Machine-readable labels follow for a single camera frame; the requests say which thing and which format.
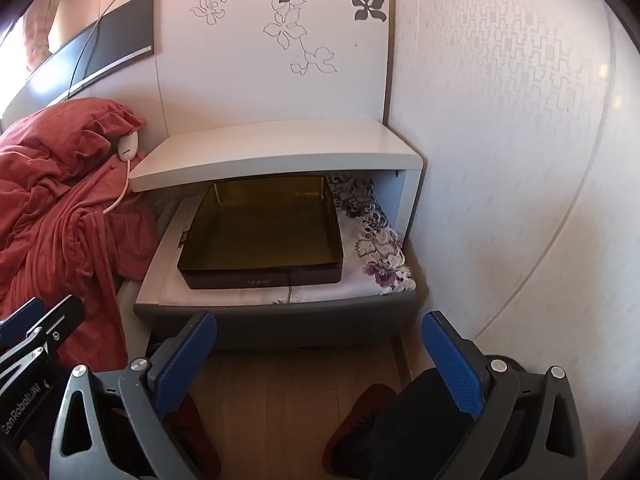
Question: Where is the dark striped headboard panel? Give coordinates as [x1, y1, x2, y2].
[0, 0, 161, 126]

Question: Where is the white floral headboard panel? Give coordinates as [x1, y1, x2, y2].
[152, 0, 398, 156]

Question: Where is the white bedside table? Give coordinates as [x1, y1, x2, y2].
[127, 119, 427, 291]

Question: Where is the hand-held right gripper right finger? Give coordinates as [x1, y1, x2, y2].
[421, 310, 588, 480]

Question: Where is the red slipper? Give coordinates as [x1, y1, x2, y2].
[165, 395, 223, 480]
[322, 384, 398, 471]

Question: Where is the red blanket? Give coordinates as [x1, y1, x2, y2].
[0, 97, 161, 376]

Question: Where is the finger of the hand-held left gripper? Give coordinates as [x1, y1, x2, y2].
[0, 297, 43, 346]
[0, 294, 86, 387]

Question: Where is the pink curtain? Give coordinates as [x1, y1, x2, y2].
[20, 0, 76, 76]

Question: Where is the white corded controller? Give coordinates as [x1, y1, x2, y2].
[101, 130, 140, 217]

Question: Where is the dark brown box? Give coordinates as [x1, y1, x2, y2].
[177, 175, 346, 291]

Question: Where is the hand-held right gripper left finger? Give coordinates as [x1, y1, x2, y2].
[50, 310, 218, 480]

